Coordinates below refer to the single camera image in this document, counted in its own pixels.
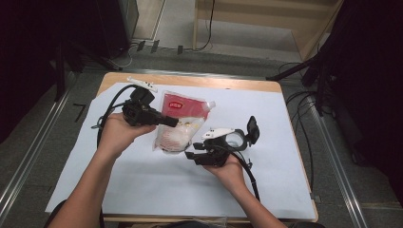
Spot white paper sheet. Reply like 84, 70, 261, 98
45, 83, 317, 220

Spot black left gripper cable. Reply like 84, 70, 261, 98
90, 84, 141, 150

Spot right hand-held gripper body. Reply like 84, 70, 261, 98
201, 127, 236, 167

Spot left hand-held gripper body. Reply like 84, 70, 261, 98
122, 76, 160, 127

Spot person's left hand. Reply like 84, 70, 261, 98
98, 113, 156, 160

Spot thin black hanging cable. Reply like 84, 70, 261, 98
193, 0, 217, 52

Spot light wooden shelf frame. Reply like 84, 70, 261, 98
192, 0, 346, 62

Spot wooden table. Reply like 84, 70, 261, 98
45, 71, 319, 223

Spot person's right hand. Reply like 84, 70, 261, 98
203, 155, 247, 194

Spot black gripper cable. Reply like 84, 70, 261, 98
218, 143, 261, 202
90, 84, 141, 150

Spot long metal floor rail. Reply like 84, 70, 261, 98
0, 71, 79, 219
312, 103, 369, 228

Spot red and clear refill pouch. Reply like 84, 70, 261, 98
152, 89, 217, 154

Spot black floor cables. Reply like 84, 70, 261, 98
278, 61, 321, 193

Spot black stand with crossbar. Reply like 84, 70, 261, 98
265, 51, 338, 117

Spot black cabinet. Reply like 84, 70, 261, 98
94, 0, 141, 60

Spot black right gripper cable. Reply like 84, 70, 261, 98
218, 143, 261, 202

